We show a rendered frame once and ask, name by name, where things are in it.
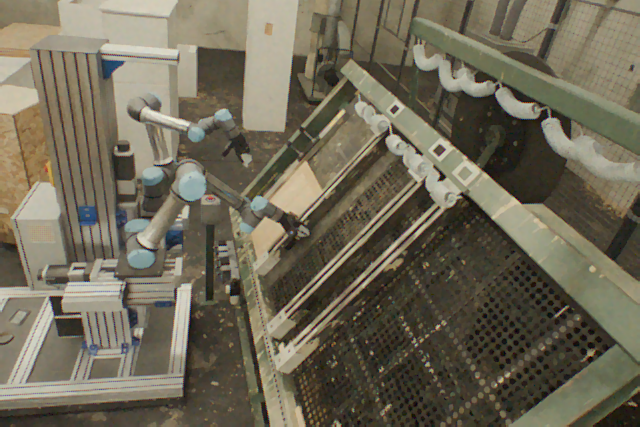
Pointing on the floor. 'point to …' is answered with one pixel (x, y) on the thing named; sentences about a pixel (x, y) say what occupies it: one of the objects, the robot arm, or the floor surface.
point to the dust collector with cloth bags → (325, 47)
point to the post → (209, 262)
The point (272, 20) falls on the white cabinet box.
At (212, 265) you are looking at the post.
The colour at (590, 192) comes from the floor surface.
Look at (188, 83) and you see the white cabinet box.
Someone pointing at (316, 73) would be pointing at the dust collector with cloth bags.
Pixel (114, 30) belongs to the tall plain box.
